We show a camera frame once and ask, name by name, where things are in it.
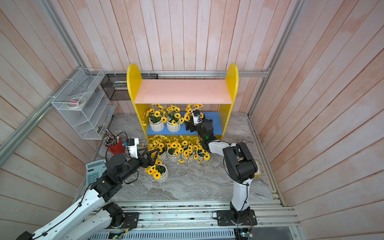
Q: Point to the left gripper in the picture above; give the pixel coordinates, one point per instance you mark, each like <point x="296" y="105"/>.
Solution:
<point x="151" y="162"/>

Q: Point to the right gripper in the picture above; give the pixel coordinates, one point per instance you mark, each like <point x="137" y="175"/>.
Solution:
<point x="191" y="125"/>

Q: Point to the sunflower pot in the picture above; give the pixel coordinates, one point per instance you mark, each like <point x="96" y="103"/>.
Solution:
<point x="174" y="119"/>
<point x="189" y="112"/>
<point x="155" y="117"/>
<point x="158" y="171"/>
<point x="200" y="155"/>
<point x="187" y="149"/>
<point x="174" y="146"/>
<point x="158" y="143"/>

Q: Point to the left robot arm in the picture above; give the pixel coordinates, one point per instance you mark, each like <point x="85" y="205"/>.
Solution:
<point x="92" y="212"/>

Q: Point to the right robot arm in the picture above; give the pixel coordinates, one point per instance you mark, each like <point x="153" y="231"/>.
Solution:
<point x="241" y="168"/>

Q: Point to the red pen holder cup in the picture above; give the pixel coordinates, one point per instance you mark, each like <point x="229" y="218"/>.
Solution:
<point x="113" y="143"/>

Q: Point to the yellow two-tier shelf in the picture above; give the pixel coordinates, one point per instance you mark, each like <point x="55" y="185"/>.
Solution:
<point x="143" y="93"/>

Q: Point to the light blue calculator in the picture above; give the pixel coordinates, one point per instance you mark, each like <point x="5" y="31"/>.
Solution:
<point x="95" y="170"/>

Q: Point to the yellow alarm clock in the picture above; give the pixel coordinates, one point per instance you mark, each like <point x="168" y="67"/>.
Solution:
<point x="258" y="173"/>

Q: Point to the black mesh basket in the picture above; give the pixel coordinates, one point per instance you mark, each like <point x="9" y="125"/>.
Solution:
<point x="115" y="87"/>

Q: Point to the tape roll in rack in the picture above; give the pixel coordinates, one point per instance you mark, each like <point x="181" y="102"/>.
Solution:
<point x="76" y="102"/>

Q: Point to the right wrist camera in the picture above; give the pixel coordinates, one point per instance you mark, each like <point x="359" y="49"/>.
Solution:
<point x="197" y="117"/>

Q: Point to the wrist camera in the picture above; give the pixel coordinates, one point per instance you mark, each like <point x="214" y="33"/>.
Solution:
<point x="132" y="147"/>
<point x="197" y="117"/>

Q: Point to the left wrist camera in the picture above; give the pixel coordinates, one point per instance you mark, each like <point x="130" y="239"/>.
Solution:
<point x="132" y="147"/>

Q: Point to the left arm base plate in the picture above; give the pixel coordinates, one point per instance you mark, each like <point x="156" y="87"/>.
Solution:
<point x="125" y="221"/>

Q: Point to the white wire mesh rack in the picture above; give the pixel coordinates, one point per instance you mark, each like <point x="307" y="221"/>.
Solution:
<point x="91" y="121"/>

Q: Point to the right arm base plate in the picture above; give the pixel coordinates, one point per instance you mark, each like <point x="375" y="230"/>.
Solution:
<point x="232" y="218"/>

